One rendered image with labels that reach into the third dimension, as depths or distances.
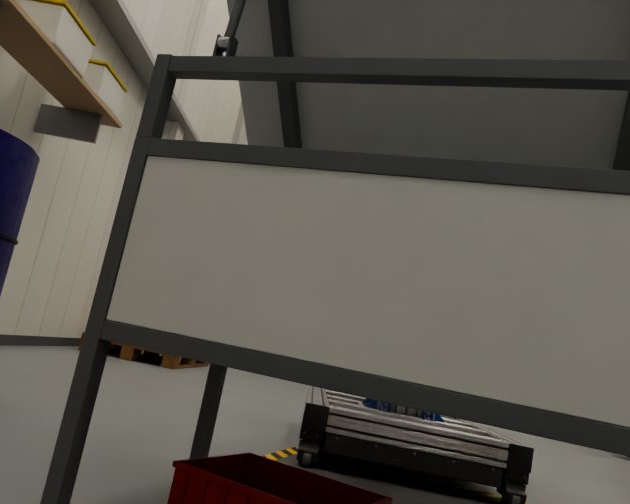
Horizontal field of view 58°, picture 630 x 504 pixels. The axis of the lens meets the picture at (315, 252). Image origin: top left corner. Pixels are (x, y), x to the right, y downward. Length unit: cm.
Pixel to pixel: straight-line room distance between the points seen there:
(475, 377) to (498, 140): 75
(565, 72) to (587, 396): 54
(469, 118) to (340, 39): 39
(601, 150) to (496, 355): 73
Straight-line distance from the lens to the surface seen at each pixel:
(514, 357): 99
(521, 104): 153
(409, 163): 107
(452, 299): 100
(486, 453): 230
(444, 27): 150
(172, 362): 548
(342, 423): 220
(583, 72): 113
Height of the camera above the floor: 42
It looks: 9 degrees up
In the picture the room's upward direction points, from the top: 11 degrees clockwise
